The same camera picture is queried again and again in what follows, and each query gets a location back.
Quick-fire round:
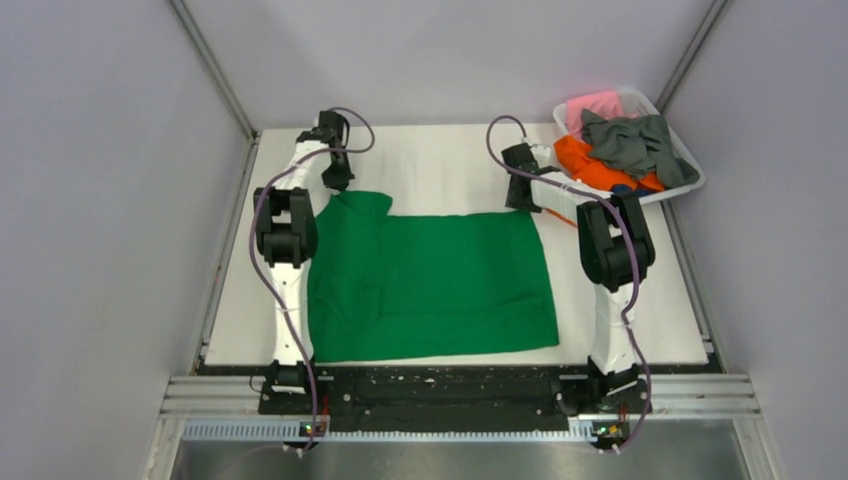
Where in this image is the grey t shirt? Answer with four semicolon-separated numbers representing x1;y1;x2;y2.
580;109;700;189

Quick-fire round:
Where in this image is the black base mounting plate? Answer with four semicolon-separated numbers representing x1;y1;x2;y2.
258;365;652;433

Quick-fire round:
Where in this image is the white plastic laundry bin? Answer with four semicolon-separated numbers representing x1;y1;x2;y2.
553;88;706;204

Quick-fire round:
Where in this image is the aluminium frame rail left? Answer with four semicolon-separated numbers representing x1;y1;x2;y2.
169;0;257;375

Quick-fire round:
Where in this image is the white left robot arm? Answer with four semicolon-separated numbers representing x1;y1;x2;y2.
249;107;354;417

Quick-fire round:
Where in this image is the green t shirt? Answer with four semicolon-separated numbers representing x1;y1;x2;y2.
308;191;559;363

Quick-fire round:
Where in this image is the pink t shirt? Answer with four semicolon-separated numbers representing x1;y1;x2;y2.
564;90;625;139

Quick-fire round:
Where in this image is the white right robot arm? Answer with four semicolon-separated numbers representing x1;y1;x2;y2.
496;143;656;416

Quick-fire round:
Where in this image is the white slotted cable duct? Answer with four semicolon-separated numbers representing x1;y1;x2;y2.
182;420;597;443

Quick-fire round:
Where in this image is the orange t shirt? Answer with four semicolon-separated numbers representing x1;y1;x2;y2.
550;135;666;193

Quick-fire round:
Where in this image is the aluminium frame rail right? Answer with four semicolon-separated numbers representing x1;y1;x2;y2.
654;0;733;372

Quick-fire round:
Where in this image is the blue t shirt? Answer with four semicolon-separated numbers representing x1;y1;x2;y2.
610;184;655;197

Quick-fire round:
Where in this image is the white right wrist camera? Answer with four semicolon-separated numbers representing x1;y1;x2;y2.
522;137;553;163

